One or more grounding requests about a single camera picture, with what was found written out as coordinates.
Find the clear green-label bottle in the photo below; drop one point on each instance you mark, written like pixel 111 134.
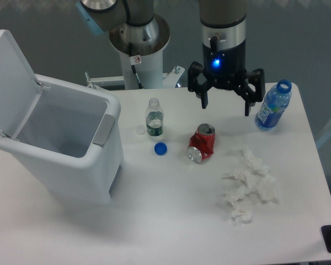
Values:
pixel 154 118

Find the metal base bracket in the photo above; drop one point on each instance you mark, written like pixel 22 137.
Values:
pixel 173 79

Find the blue plastic bottle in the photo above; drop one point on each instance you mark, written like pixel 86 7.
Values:
pixel 274 104

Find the blue bottle cap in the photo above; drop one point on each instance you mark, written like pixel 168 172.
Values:
pixel 160 148

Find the white bottle cap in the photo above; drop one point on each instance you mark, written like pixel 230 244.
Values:
pixel 140 130

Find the white trash bin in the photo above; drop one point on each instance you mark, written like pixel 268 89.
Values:
pixel 71 141

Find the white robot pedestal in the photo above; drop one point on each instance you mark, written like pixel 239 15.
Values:
pixel 142 69

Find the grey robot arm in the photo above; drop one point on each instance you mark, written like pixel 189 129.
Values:
pixel 225 19

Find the white bin lid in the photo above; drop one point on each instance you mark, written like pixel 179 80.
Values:
pixel 20 89

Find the crumpled white tissue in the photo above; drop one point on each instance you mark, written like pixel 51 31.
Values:
pixel 254 178

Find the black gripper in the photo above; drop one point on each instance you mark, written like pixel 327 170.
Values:
pixel 225 69

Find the crushed red soda can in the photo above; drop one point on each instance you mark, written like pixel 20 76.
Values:
pixel 201 144

